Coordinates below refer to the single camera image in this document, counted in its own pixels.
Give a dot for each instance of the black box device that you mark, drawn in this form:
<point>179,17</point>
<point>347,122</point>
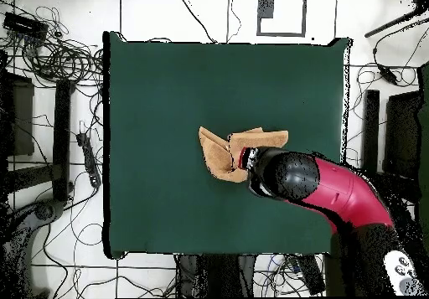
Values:
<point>23,26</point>

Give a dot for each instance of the black power strip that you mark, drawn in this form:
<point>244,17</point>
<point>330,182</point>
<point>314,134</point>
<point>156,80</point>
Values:
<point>88,158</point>

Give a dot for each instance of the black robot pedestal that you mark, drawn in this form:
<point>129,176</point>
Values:
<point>214,279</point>

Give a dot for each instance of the gray square frame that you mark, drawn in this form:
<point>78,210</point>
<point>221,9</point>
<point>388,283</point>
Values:
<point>304,14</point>

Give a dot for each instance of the yellow-orange terry towel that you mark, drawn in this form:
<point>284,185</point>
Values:
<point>218,158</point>

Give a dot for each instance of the black flat panel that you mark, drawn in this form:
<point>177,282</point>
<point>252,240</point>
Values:
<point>402,135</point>
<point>21,118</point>

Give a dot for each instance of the black stand bar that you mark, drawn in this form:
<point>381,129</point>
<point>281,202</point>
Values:
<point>62,138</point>
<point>371,128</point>

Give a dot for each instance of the black tripod leg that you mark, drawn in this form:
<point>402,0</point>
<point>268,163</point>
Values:
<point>392,22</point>

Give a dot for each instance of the gray chair base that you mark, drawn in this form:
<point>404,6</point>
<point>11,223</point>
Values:
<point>47,210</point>

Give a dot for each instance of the black power adapter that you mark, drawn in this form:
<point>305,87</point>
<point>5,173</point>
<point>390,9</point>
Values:
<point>388,75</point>

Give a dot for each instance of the small gray square plate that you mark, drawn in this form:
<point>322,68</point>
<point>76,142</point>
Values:
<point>267,9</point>

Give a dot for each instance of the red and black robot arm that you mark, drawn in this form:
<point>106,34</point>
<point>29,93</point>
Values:
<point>342,188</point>

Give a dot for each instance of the dark green table cloth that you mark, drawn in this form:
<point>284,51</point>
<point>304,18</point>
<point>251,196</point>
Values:
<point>161,111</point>

